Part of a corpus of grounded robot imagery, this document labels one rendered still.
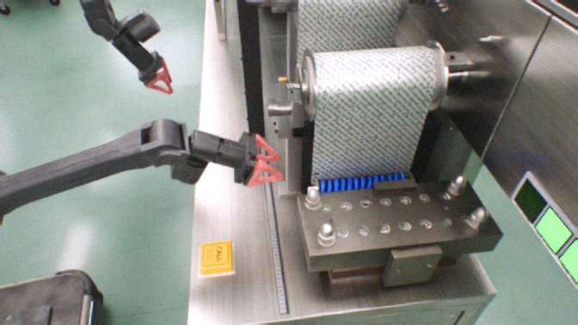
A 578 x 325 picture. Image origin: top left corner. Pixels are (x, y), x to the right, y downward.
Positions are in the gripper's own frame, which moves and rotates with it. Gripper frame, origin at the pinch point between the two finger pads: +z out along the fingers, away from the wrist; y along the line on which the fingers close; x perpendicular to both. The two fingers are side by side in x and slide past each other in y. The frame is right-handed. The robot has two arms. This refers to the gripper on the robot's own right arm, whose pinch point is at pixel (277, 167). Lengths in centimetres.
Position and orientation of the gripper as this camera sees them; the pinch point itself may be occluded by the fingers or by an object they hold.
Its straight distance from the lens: 84.6
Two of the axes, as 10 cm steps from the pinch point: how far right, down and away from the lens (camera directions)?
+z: 8.8, 2.6, 4.1
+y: 1.2, 6.9, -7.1
